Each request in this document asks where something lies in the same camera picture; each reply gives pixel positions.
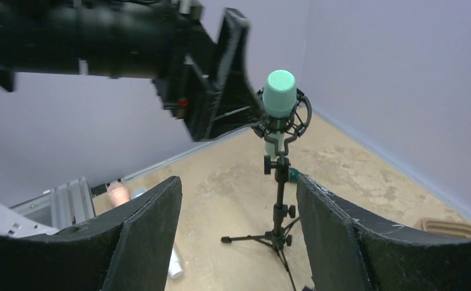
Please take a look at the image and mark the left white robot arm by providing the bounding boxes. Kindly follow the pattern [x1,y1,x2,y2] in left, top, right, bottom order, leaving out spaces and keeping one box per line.
[0,1,266,141]

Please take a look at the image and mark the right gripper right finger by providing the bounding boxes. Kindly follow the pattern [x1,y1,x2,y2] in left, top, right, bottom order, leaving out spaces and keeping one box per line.
[296,176,471,290]

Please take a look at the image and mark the pink microphone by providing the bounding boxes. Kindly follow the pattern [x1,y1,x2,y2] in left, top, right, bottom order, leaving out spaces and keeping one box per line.
[107,182,131,207]

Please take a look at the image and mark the white microphone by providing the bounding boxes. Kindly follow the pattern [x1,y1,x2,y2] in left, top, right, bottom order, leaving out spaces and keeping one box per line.
[130,187,184,280]

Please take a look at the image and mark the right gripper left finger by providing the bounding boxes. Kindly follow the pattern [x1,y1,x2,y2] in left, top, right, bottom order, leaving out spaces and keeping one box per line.
[0,176,182,291]

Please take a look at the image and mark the green handle screwdriver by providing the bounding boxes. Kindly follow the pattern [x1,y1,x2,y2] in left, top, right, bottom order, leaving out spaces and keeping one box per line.
[289,167,303,184]

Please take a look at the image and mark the black tripod mic stand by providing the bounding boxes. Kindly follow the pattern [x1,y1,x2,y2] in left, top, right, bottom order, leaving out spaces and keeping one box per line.
[221,89,312,290]

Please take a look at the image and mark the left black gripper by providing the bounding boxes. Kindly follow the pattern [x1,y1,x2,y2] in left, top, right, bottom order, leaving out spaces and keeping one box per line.
[153,1,263,141]

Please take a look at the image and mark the tan plastic tool case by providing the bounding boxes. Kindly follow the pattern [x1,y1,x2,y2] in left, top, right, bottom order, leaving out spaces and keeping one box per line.
[414,218,471,239]

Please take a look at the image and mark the green microphone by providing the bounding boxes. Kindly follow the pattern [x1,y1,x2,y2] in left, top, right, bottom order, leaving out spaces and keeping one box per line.
[261,70,299,158]

